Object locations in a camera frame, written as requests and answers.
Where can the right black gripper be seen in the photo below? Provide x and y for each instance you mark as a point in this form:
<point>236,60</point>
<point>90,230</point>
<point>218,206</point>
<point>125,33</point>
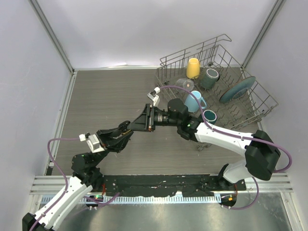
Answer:
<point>146,121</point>

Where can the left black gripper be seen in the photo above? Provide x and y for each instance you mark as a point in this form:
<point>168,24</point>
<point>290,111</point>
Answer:
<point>111,139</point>

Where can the black earbud charging case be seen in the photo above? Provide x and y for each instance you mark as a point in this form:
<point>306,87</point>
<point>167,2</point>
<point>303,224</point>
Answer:
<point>123,128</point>

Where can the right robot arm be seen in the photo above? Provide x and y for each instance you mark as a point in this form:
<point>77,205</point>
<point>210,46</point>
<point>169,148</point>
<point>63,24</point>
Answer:
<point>259,157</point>

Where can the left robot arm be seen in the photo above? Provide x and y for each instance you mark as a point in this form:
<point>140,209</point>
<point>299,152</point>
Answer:
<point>86,177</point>

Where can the light blue mug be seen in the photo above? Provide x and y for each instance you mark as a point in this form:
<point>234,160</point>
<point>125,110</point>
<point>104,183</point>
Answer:
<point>193,100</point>

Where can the clear glass cup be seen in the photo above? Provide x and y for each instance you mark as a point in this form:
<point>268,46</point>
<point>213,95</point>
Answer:
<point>185,83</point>

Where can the dark teal mug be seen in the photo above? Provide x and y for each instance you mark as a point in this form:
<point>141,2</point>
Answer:
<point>210,116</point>

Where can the yellow cup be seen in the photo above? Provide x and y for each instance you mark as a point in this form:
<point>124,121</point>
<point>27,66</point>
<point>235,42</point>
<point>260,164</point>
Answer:
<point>193,68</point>

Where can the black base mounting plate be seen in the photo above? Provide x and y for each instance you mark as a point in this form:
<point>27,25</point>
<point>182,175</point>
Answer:
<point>191,185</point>

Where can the dark grey-green mug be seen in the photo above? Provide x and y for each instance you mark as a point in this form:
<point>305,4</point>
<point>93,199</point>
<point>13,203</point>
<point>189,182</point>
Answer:
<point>209,78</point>

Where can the teal blue plate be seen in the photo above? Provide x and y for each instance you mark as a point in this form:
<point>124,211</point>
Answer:
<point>237,90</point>

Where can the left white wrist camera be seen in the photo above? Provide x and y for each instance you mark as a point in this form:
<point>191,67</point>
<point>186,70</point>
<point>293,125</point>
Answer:
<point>92,142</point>

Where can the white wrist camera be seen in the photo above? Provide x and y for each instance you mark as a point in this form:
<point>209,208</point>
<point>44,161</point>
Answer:
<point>153,95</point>
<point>92,142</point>

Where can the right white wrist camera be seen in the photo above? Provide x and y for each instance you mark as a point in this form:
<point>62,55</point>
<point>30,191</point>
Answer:
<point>153,95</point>

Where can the white perforated cable strip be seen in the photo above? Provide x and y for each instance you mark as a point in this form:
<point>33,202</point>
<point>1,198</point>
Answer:
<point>177,199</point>

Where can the grey wire dish rack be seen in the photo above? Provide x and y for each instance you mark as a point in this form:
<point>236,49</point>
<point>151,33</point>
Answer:
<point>245,111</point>

